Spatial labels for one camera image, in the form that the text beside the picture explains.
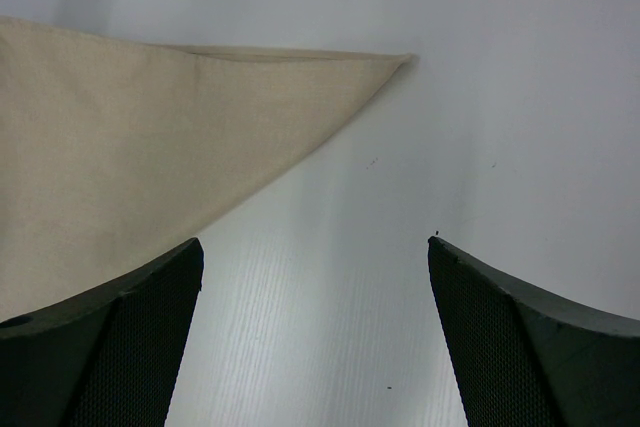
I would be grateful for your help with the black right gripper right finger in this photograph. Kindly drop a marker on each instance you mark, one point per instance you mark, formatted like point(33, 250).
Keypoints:
point(523, 356)

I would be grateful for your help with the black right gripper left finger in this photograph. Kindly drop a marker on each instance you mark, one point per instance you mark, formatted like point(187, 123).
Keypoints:
point(109, 356)

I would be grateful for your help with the beige cloth napkin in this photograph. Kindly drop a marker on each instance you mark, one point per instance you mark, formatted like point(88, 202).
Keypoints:
point(114, 152)

